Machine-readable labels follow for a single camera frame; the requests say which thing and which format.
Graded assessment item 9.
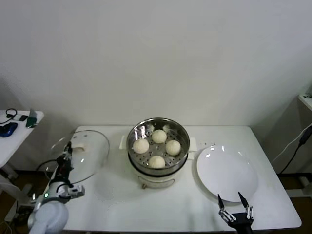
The blue handheld device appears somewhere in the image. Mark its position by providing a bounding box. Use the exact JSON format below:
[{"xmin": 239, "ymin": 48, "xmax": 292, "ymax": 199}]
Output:
[{"xmin": 0, "ymin": 123, "xmax": 18, "ymax": 139}]

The glass pot lid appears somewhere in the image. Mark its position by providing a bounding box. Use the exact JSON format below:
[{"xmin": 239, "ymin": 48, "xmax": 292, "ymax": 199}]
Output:
[{"xmin": 50, "ymin": 130, "xmax": 110, "ymax": 183}]

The white side table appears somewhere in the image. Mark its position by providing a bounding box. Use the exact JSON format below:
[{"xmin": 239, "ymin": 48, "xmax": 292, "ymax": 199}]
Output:
[{"xmin": 0, "ymin": 110, "xmax": 45, "ymax": 181}]

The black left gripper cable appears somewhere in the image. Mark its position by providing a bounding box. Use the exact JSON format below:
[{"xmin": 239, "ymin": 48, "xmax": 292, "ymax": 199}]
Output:
[{"xmin": 36, "ymin": 159, "xmax": 59, "ymax": 182}]

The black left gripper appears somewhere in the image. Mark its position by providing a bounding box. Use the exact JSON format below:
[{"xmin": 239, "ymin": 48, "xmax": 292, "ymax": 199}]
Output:
[{"xmin": 55, "ymin": 140, "xmax": 75, "ymax": 181}]

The white power cable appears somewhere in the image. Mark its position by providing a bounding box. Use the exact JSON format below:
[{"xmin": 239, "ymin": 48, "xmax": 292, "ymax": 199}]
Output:
[{"xmin": 272, "ymin": 121, "xmax": 312, "ymax": 163}]

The stainless steel steamer basket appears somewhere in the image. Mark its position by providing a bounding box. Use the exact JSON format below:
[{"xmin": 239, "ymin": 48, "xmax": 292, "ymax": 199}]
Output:
[{"xmin": 126, "ymin": 117, "xmax": 190, "ymax": 175}]

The cream electric cooking pot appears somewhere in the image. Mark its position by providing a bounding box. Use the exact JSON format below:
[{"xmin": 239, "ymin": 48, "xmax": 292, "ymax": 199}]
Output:
[{"xmin": 119, "ymin": 135, "xmax": 197, "ymax": 190}]

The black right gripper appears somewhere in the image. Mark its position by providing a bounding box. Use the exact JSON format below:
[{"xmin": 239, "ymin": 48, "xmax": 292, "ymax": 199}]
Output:
[{"xmin": 217, "ymin": 191, "xmax": 254, "ymax": 234}]

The green grey tool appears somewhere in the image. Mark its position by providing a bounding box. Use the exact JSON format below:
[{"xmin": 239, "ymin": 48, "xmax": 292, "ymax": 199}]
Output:
[{"xmin": 26, "ymin": 109, "xmax": 38, "ymax": 129}]

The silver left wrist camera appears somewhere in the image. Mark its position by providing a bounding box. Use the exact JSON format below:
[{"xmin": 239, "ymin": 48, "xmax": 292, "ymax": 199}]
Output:
[{"xmin": 65, "ymin": 185, "xmax": 85, "ymax": 198}]

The white steamed baozi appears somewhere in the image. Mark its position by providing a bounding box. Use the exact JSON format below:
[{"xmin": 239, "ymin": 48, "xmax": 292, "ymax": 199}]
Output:
[
  {"xmin": 152, "ymin": 129, "xmax": 167, "ymax": 144},
  {"xmin": 133, "ymin": 139, "xmax": 150, "ymax": 154},
  {"xmin": 165, "ymin": 140, "xmax": 181, "ymax": 156},
  {"xmin": 148, "ymin": 155, "xmax": 166, "ymax": 169}
]

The white round plate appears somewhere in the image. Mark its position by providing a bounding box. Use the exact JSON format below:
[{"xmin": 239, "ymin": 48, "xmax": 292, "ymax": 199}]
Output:
[{"xmin": 196, "ymin": 145, "xmax": 258, "ymax": 203}]

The white shelf desk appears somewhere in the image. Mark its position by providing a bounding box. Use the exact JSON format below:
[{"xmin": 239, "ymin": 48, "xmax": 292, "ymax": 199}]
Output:
[{"xmin": 297, "ymin": 94, "xmax": 312, "ymax": 110}]

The black adapter cable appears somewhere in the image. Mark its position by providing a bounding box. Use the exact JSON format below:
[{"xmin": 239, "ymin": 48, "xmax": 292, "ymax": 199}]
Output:
[{"xmin": 279, "ymin": 126, "xmax": 312, "ymax": 174}]

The black headset cable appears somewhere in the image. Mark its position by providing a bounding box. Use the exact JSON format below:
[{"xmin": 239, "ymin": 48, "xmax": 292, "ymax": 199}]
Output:
[{"xmin": 0, "ymin": 109, "xmax": 18, "ymax": 125}]

